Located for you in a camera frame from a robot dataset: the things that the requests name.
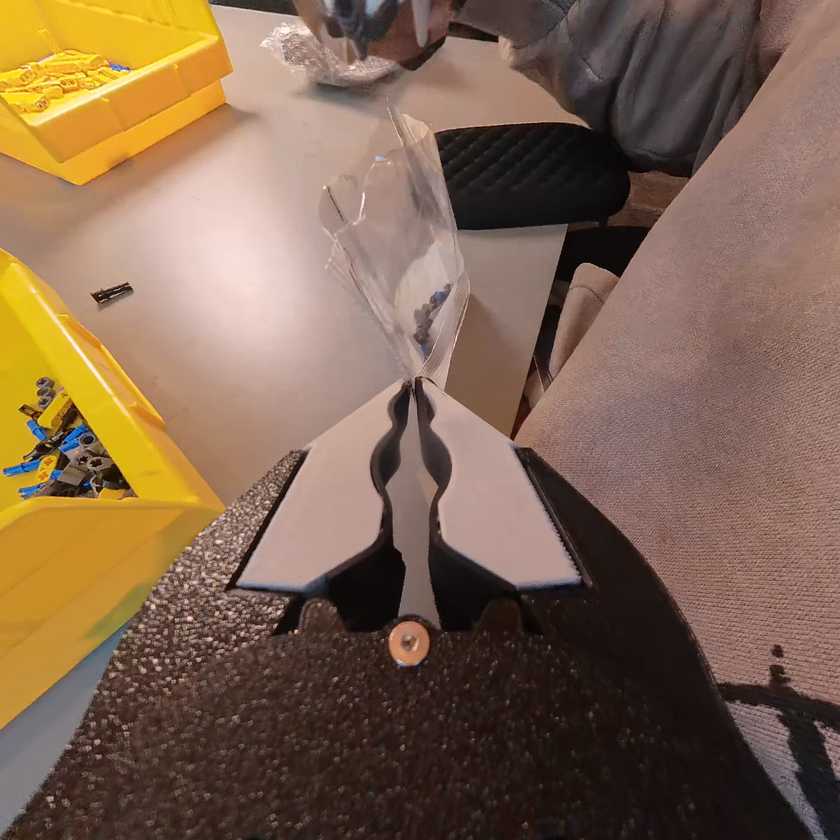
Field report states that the pile of small mixed pieces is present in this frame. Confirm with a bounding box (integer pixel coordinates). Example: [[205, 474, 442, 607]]
[[3, 377, 135, 501]]

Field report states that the grey desk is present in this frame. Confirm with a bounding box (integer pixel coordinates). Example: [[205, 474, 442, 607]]
[[0, 5, 592, 749]]

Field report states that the person's right hand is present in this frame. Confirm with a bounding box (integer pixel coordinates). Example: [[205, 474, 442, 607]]
[[373, 25, 455, 70]]

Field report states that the yellow plastic bin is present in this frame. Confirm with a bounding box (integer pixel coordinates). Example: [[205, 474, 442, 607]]
[[0, 248, 225, 731], [0, 0, 234, 186]]

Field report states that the pile of yellow building parts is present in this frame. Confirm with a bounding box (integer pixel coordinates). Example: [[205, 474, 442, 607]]
[[0, 49, 132, 116]]

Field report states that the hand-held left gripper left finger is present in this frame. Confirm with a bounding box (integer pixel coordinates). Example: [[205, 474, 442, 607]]
[[235, 382, 414, 618]]

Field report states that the person's right forearm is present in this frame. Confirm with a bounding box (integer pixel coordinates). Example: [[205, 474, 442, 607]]
[[453, 0, 762, 175]]

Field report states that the black chair armrest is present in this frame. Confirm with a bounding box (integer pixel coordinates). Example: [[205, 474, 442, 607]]
[[434, 123, 631, 231]]

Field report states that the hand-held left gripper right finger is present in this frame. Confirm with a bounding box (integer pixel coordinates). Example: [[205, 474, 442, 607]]
[[417, 381, 581, 621]]

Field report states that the clear plastic bag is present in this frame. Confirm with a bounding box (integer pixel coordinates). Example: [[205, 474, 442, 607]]
[[319, 98, 471, 395], [261, 23, 403, 89]]

